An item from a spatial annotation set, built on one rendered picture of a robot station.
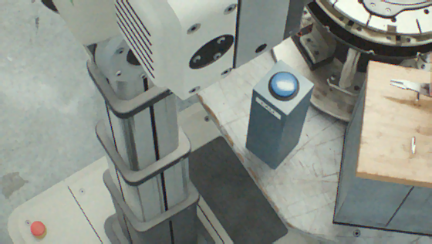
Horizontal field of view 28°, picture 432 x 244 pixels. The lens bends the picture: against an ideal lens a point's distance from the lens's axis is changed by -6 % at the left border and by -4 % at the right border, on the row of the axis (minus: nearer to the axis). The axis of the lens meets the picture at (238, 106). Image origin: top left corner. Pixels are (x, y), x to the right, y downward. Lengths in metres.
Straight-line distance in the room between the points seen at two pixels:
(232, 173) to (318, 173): 0.57
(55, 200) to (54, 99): 0.47
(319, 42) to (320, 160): 0.22
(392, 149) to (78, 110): 1.35
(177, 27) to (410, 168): 0.86
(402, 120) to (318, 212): 0.31
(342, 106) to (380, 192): 0.29
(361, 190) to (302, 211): 0.21
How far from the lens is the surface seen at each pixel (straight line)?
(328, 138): 1.67
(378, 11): 1.44
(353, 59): 1.58
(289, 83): 1.42
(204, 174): 2.18
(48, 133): 2.54
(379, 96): 1.41
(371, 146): 1.37
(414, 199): 1.46
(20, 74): 2.63
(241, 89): 1.70
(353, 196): 1.47
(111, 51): 0.96
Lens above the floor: 2.32
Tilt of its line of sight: 66 degrees down
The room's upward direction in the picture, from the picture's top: 6 degrees clockwise
